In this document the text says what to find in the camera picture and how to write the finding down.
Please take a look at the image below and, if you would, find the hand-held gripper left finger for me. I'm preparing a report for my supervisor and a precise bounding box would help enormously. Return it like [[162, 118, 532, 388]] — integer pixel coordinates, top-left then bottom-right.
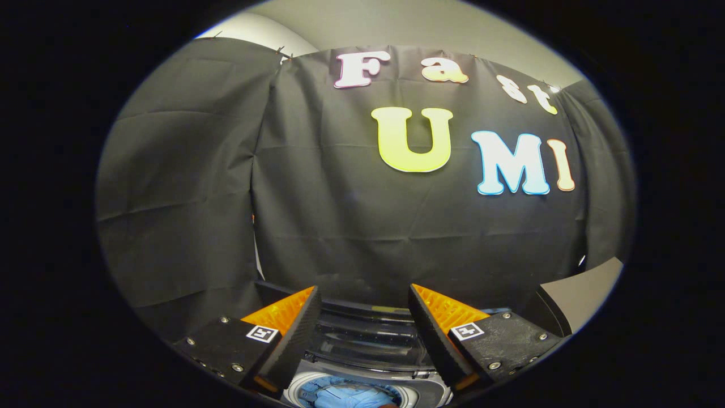
[[172, 285, 323, 396]]

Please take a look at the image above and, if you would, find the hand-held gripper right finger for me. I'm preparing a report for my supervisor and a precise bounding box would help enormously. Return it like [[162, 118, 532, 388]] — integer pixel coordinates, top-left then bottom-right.
[[408, 283, 564, 394]]

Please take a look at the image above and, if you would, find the grey washing machine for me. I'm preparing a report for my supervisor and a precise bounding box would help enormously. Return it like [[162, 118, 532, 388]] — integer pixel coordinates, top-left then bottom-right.
[[252, 280, 567, 408]]

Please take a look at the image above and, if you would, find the light blue shirt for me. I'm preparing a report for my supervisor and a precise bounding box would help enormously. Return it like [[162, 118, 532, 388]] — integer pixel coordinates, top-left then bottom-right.
[[300, 376, 398, 408]]

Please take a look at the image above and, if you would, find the beige cabinet with dark top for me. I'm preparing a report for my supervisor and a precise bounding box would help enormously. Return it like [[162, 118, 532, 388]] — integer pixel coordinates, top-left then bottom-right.
[[535, 257, 624, 338]]

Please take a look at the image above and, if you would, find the black backdrop cloth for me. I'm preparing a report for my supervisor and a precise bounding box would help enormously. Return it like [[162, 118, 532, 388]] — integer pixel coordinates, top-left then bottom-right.
[[95, 37, 638, 341]]

